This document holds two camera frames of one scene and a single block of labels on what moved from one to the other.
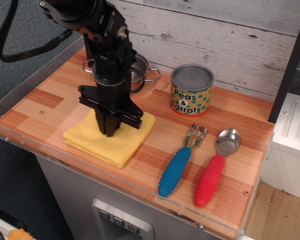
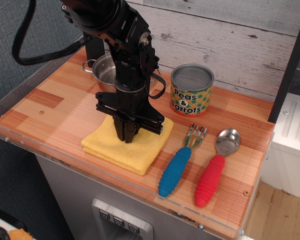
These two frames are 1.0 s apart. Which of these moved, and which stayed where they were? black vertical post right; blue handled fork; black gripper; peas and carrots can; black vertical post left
Moved: black gripper
Stayed: blue handled fork; peas and carrots can; black vertical post left; black vertical post right
